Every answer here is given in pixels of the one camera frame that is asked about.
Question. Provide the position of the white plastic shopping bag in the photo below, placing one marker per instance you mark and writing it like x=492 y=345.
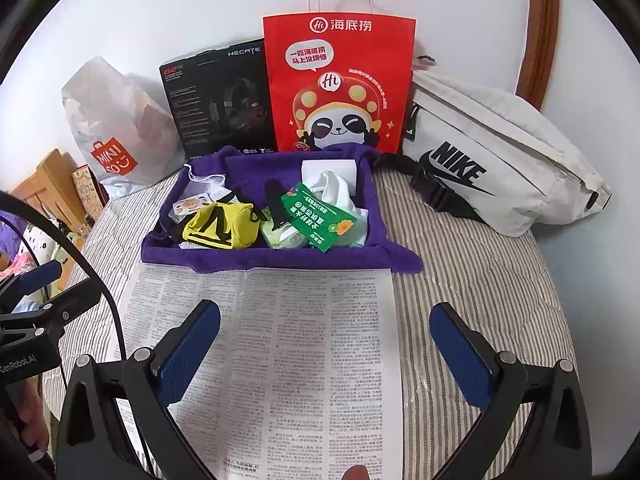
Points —
x=115 y=110

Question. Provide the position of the pale green cloth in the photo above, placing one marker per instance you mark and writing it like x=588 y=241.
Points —
x=352 y=230

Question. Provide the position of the purple towel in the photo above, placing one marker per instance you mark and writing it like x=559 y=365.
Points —
x=280 y=260

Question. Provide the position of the pale green sheet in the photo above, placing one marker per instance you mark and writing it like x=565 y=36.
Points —
x=67 y=256

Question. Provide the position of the person's right hand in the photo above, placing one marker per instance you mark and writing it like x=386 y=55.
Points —
x=358 y=473

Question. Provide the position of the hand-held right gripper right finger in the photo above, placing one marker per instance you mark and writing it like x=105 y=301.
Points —
x=462 y=360

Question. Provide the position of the white waist bag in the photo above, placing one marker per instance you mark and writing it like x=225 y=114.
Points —
x=510 y=160

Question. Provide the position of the black headset box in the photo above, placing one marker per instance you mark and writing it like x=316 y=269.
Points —
x=210 y=105

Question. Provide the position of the patterned box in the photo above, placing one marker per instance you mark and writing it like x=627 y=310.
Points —
x=87 y=187

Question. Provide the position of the newspaper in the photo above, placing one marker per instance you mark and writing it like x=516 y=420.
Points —
x=280 y=360

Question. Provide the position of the small orange printed packet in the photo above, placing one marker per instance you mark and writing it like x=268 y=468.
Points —
x=189 y=205

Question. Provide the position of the wooden door frame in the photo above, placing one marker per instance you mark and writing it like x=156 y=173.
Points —
x=540 y=35

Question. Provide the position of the white sponge block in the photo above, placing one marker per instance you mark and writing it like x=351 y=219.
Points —
x=327 y=167

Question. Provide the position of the red paper bag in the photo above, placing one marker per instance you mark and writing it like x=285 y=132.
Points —
x=340 y=60

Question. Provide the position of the green packet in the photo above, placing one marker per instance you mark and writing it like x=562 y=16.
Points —
x=315 y=215

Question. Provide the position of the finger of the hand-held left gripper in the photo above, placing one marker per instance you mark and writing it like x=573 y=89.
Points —
x=37 y=275
x=65 y=305

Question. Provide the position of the colourful printed cloth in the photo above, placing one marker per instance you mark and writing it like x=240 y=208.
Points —
x=27 y=245

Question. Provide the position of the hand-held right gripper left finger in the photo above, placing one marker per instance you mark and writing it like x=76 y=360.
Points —
x=192 y=355

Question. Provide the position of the person's left hand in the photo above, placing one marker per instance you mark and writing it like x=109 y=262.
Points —
x=30 y=415

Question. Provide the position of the wooden headboard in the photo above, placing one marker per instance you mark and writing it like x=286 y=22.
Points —
x=45 y=185

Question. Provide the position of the white glove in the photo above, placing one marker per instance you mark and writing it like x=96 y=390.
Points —
x=335 y=187

